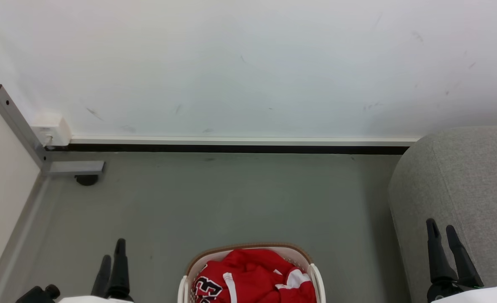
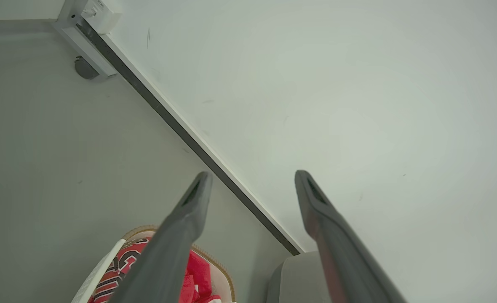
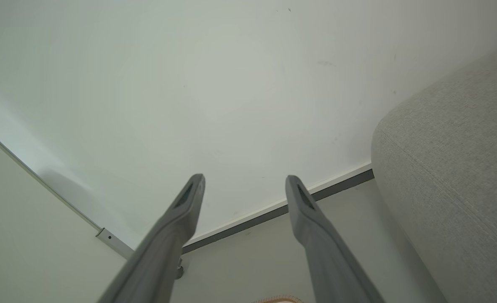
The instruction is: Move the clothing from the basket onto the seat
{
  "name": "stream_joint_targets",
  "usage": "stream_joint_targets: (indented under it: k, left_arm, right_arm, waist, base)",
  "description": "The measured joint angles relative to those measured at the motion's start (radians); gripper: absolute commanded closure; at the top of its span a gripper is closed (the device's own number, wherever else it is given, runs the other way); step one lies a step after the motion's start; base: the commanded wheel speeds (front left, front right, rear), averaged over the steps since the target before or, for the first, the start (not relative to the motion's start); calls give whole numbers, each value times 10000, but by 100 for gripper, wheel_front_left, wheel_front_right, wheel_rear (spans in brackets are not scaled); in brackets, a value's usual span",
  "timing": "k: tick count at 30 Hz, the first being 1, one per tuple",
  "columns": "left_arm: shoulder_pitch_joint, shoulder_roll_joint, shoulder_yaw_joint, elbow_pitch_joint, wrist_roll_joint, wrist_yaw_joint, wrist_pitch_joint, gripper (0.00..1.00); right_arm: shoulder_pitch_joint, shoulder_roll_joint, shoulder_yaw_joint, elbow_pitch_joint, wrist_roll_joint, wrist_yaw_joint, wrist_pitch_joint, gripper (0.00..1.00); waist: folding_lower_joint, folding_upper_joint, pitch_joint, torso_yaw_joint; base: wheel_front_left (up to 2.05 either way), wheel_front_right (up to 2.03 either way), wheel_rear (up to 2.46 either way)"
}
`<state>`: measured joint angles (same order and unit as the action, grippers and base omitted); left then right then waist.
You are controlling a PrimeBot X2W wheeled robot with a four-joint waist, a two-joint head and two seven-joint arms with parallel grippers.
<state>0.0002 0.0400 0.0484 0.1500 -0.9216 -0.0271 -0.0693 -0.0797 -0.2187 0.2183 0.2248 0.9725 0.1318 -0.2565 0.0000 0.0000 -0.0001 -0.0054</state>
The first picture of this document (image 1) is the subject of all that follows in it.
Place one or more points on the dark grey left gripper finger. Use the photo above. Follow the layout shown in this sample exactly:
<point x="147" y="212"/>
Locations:
<point x="103" y="277"/>
<point x="121" y="273"/>

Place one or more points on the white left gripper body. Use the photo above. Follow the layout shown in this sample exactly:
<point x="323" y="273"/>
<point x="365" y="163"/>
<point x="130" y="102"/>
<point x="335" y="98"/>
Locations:
<point x="97" y="300"/>

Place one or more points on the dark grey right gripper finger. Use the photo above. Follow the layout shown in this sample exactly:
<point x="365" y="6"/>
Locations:
<point x="438" y="261"/>
<point x="463" y="265"/>

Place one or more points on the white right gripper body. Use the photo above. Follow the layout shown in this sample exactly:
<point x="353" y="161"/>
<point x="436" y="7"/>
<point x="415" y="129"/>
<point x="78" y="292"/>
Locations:
<point x="476" y="296"/>

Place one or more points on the red and white jersey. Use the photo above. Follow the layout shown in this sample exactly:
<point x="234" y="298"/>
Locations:
<point x="257" y="273"/>

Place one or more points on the white plastic laundry basket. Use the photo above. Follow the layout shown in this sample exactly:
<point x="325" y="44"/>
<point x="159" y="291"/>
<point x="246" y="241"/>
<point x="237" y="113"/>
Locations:
<point x="316" y="277"/>

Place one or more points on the grey fabric sofa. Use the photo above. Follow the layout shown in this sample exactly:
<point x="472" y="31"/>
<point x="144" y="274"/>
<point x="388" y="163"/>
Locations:
<point x="463" y="181"/>

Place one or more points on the white and black baseboard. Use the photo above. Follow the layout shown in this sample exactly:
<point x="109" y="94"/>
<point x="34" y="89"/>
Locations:
<point x="231" y="145"/>

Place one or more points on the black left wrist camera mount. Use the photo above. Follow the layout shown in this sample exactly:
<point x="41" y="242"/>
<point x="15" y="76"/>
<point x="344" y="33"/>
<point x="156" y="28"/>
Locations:
<point x="40" y="294"/>

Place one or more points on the black round frame foot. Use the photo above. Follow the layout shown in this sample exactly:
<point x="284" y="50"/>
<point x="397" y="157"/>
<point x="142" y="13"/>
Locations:
<point x="86" y="180"/>

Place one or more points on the white wall socket box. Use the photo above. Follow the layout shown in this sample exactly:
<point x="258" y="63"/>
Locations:
<point x="52" y="126"/>

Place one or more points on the grey metal frame bar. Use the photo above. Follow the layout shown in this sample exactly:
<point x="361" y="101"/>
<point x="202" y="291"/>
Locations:
<point x="17" y="122"/>

